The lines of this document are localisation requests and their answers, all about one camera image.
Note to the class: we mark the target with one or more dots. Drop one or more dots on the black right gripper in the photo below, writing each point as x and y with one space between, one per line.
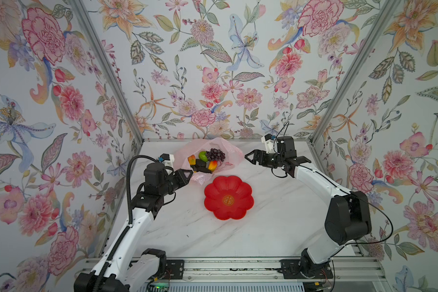
266 159

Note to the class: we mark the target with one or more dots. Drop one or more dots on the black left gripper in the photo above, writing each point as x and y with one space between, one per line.
184 176

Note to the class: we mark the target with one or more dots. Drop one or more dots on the dark avocado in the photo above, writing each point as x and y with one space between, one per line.
200 163
200 169

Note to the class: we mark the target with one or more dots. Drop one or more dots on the red yellow mango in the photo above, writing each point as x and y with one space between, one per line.
212 165
192 160

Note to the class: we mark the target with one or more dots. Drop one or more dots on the pink plastic bag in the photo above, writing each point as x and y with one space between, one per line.
234 156

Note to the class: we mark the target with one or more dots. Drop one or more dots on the green round textured fruit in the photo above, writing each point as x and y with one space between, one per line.
203 156

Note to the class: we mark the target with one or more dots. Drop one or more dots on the dark purple grape bunch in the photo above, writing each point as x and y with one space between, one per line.
216 155

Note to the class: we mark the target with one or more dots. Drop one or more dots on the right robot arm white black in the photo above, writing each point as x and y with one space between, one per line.
348 216

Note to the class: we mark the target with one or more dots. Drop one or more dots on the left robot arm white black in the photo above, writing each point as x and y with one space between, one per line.
117 271

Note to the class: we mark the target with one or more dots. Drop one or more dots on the red flower-shaped plate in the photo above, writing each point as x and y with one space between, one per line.
228 197

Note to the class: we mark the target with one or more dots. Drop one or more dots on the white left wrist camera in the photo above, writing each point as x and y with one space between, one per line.
167 159

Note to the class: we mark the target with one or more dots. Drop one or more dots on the left aluminium corner post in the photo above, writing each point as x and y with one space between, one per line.
84 20

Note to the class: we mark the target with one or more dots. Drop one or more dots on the aluminium corner post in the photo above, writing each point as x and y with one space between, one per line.
84 20
375 32

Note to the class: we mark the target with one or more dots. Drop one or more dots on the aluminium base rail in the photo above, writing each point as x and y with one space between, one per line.
275 269

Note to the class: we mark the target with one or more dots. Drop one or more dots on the right aluminium corner post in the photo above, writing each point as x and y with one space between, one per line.
375 32

